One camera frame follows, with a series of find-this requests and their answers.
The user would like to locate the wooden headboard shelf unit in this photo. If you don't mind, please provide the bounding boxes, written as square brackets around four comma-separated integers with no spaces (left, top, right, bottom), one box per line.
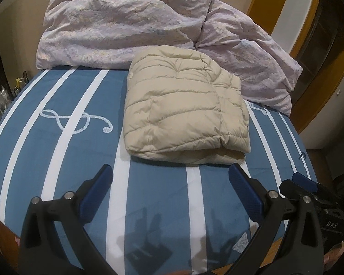
[247,0,344,149]

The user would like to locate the blue white striped bedsheet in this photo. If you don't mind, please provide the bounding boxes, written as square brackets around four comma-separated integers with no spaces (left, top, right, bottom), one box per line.
[0,65,319,275]

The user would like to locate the beige quilted puffer jacket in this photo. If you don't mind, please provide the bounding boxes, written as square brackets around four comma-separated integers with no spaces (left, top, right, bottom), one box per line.
[123,46,251,165]

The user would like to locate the lilac floral duvet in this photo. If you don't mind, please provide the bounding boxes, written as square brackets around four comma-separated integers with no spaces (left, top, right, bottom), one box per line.
[35,0,303,115]

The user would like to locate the cluttered bedside table items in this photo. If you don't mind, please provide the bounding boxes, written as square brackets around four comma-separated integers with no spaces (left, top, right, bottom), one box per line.
[0,71,30,120]

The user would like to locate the person's right hand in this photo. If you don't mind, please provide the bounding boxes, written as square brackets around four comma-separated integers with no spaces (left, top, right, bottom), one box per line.
[323,242,344,271]

